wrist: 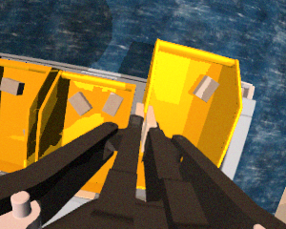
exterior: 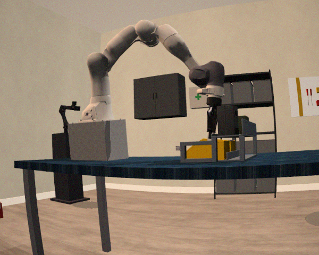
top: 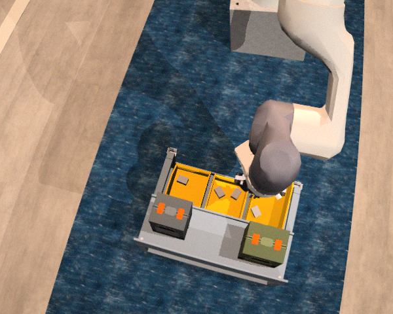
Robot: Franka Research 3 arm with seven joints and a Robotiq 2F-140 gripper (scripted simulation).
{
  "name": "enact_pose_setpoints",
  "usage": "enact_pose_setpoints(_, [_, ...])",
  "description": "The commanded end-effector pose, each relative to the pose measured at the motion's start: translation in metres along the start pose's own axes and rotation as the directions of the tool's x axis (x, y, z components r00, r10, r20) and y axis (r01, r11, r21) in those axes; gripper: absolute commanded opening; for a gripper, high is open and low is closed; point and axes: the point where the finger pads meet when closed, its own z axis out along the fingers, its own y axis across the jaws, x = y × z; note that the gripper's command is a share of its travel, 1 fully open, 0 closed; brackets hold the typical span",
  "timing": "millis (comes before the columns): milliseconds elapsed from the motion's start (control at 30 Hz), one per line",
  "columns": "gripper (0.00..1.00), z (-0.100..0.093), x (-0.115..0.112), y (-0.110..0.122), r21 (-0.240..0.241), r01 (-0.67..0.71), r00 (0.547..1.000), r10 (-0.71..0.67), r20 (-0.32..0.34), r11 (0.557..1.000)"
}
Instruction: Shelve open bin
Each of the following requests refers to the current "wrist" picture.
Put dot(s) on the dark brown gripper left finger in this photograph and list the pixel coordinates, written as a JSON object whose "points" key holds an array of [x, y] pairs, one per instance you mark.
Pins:
{"points": [[30, 197]]}

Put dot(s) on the beige block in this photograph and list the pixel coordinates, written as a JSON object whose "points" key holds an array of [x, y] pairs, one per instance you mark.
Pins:
{"points": [[112, 104], [80, 103], [205, 89], [12, 86]]}

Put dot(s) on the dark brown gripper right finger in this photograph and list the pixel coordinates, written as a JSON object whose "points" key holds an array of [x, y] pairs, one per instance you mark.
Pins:
{"points": [[224, 204]]}

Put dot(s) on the grey metal shelf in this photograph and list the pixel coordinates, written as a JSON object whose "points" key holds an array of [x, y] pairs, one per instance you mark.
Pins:
{"points": [[228, 164]]}

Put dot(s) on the yellow bin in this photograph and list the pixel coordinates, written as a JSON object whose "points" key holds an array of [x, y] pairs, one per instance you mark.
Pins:
{"points": [[59, 123], [173, 78], [21, 112]]}

